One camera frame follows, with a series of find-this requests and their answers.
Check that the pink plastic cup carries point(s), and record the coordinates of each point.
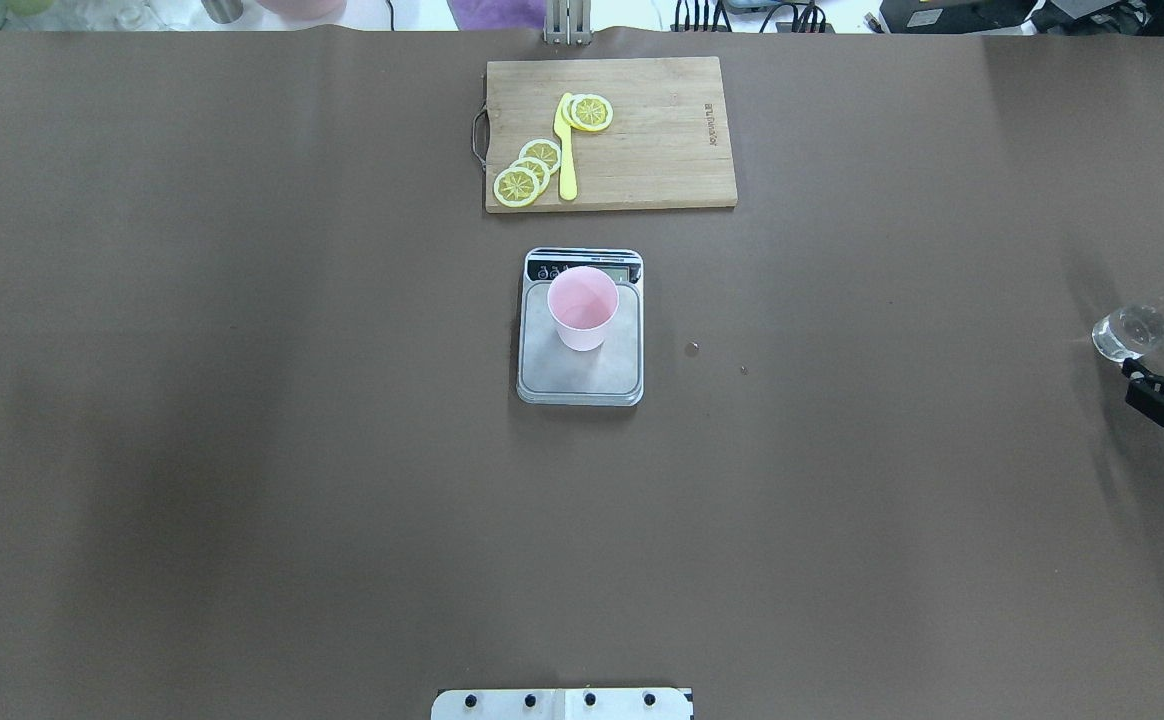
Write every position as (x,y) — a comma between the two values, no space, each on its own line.
(582,302)

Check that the digital kitchen scale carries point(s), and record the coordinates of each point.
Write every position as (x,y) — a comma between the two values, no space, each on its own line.
(548,370)

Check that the wooden cutting board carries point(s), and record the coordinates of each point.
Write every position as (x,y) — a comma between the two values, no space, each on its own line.
(668,146)

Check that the yellow plastic knife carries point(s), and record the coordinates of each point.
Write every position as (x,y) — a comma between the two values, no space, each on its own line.
(563,129)

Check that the lemon slice pair top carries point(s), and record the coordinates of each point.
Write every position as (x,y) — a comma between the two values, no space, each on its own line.
(588,112)

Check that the lemon slice middle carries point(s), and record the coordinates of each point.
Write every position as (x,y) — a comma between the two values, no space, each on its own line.
(538,168)

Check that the lemon slice rear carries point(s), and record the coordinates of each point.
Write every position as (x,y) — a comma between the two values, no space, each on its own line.
(545,150)

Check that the lemon slice front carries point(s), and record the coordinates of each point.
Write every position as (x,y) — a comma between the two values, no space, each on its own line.
(516,187)

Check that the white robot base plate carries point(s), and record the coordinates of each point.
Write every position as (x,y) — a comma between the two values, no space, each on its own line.
(565,703)

